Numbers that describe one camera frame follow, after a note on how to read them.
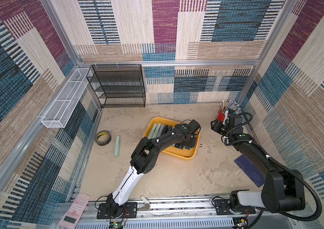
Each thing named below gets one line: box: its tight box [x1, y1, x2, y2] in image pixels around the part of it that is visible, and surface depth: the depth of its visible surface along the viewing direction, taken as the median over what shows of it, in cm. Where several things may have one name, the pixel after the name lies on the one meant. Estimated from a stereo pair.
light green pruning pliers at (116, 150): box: [113, 135, 122, 157], surface depth 96 cm
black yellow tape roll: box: [94, 130, 112, 146], surface depth 102 cm
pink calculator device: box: [58, 192, 91, 229], surface depth 74 cm
